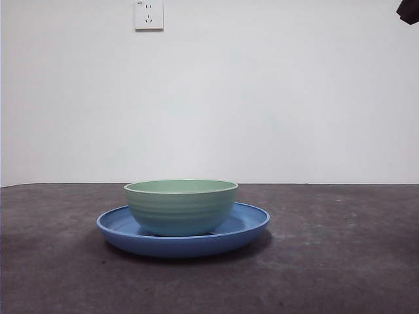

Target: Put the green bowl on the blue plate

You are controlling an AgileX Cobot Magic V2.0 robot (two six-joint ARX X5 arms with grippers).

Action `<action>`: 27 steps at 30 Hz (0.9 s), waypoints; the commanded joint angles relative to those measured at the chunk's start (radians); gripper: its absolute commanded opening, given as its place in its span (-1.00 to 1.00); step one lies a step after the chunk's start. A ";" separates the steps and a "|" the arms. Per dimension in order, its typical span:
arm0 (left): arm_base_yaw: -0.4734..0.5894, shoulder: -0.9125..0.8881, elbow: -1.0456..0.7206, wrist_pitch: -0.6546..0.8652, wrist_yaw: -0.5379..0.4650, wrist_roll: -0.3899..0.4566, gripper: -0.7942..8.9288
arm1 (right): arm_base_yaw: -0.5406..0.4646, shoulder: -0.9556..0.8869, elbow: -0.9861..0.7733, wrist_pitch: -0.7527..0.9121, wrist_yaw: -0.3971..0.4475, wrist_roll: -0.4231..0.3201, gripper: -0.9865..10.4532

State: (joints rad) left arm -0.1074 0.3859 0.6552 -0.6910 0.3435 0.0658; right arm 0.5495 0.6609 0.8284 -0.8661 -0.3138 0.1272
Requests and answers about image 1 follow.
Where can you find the green ribbed bowl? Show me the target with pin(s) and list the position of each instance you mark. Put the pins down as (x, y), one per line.
(180, 209)

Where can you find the white wall socket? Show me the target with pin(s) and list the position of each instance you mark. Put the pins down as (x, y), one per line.
(150, 23)

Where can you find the blue plate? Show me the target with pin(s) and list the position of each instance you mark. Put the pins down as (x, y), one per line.
(183, 247)

